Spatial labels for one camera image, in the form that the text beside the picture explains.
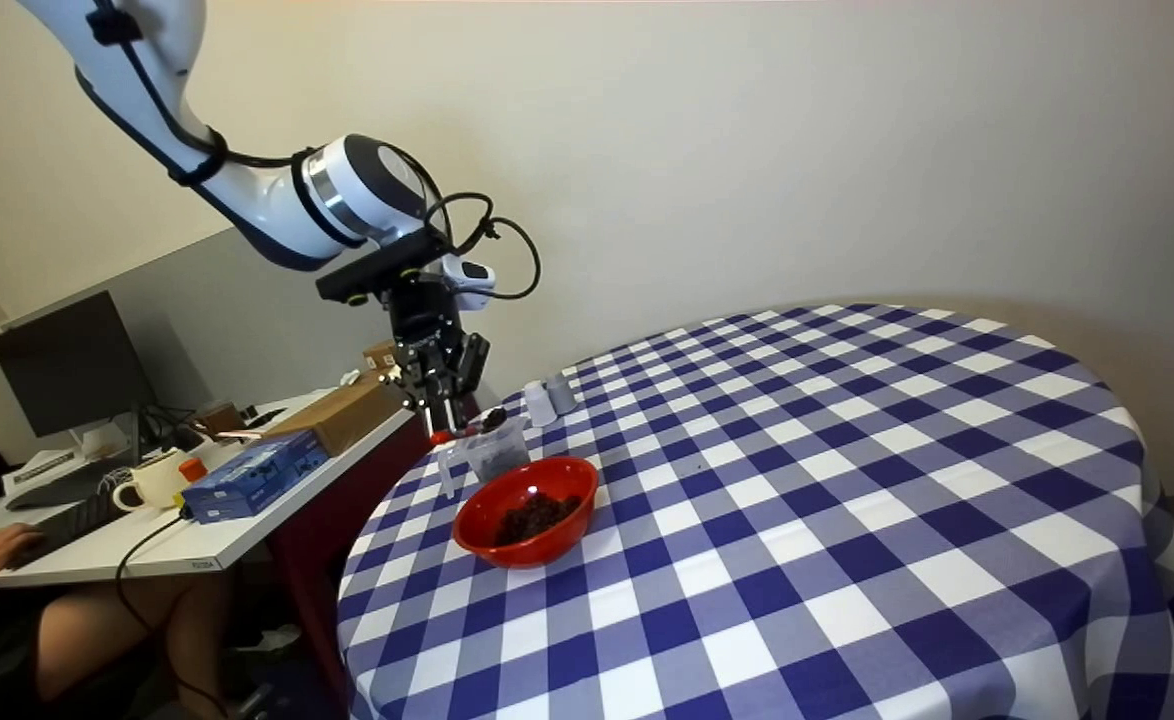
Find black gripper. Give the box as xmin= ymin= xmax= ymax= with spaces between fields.
xmin=385 ymin=274 xmax=492 ymax=437

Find spoon with red handle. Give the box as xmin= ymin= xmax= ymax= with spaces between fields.
xmin=430 ymin=406 xmax=510 ymax=445

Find clear plastic jar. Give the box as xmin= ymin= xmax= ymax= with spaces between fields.
xmin=465 ymin=417 xmax=532 ymax=485

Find dark brown bowl contents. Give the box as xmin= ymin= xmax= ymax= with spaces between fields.
xmin=494 ymin=491 xmax=584 ymax=547

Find red bowl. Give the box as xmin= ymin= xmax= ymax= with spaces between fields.
xmin=452 ymin=456 xmax=601 ymax=570

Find white shaker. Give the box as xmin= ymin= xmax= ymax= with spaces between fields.
xmin=523 ymin=379 xmax=559 ymax=429

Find long cardboard box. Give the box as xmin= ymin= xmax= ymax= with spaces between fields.
xmin=265 ymin=374 xmax=405 ymax=457

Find blue box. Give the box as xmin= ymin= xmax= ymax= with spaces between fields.
xmin=181 ymin=429 xmax=331 ymax=525

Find white desk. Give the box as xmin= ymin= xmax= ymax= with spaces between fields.
xmin=0 ymin=387 xmax=418 ymax=589

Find cream mug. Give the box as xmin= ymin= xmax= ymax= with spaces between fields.
xmin=111 ymin=446 xmax=194 ymax=514

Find black monitor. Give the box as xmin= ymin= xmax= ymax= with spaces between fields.
xmin=0 ymin=290 xmax=159 ymax=439

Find black keyboard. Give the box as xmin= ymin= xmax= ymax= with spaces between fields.
xmin=5 ymin=482 xmax=134 ymax=572

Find blue white checked tablecloth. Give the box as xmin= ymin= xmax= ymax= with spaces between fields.
xmin=336 ymin=302 xmax=1174 ymax=720

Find person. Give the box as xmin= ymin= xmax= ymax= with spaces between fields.
xmin=0 ymin=522 xmax=240 ymax=720

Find black bar wrist camera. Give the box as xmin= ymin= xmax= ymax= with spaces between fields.
xmin=315 ymin=231 xmax=450 ymax=307

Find black cable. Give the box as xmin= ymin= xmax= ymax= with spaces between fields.
xmin=113 ymin=508 xmax=236 ymax=720

